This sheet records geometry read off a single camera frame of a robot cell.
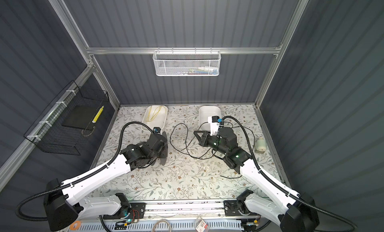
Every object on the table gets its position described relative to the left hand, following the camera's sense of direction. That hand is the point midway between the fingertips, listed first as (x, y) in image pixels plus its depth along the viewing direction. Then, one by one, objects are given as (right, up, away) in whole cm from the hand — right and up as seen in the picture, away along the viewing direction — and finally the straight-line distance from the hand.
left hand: (164, 147), depth 79 cm
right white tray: (+24, +21, +38) cm, 49 cm away
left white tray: (-10, +14, +30) cm, 34 cm away
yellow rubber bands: (-16, +20, +39) cm, 47 cm away
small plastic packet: (+18, -34, -11) cm, 40 cm away
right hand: (+16, +8, -7) cm, 19 cm away
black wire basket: (-46, +12, -8) cm, 48 cm away
